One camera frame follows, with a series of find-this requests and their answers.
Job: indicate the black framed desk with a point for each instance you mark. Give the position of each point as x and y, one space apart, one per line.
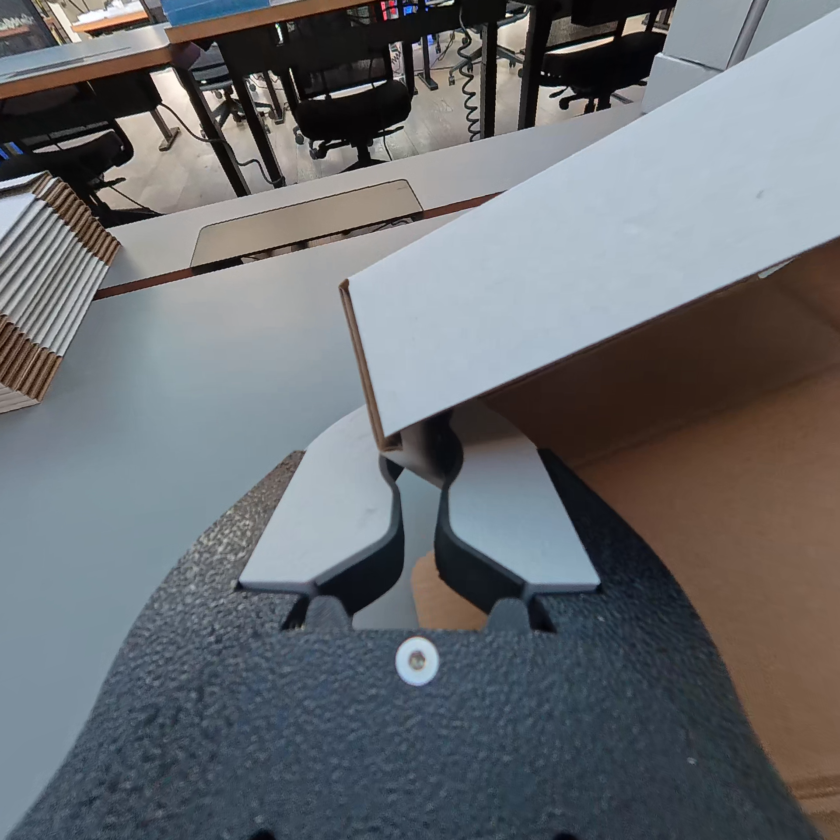
295 14
528 65
79 59

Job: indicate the black office chair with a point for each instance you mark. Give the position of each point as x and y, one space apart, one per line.
348 108
590 62
65 151

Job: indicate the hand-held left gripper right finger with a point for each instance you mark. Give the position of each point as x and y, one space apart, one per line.
518 525

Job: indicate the stack of folded white cartons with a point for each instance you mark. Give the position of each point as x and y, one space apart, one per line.
695 26

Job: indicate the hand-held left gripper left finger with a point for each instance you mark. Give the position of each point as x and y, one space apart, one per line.
328 518

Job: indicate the white cardboard box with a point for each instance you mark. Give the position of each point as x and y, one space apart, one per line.
590 229

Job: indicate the stack of flat cardboard sheets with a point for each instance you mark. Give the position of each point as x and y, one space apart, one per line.
46 275

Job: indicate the flat blue package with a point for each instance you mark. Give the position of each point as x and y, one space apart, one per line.
210 10

